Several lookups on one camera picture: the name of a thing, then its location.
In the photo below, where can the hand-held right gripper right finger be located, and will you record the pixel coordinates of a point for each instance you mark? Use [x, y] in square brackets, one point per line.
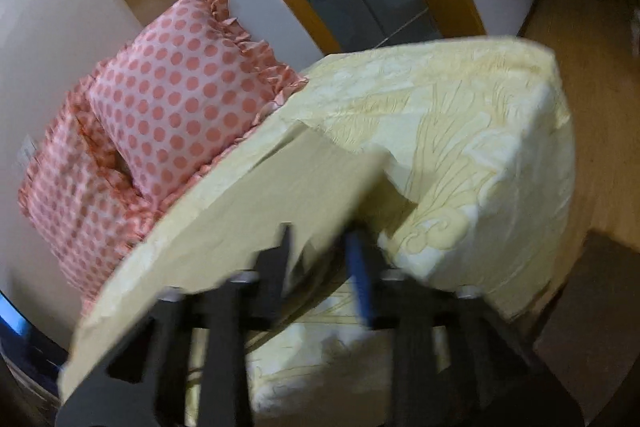
[359, 279]

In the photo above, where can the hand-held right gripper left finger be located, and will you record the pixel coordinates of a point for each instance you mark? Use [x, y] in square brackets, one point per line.
[272, 272]

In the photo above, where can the beige pants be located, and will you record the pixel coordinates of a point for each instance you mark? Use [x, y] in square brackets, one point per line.
[250, 217]

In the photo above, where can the bed with yellow patterned sheet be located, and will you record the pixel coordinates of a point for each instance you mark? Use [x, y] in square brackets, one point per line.
[475, 132]

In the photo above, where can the pink polka dot pillow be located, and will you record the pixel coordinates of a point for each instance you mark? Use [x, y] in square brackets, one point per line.
[75, 207]
[185, 102]

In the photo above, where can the dark blue object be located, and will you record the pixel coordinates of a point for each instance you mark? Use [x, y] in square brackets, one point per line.
[20, 332]

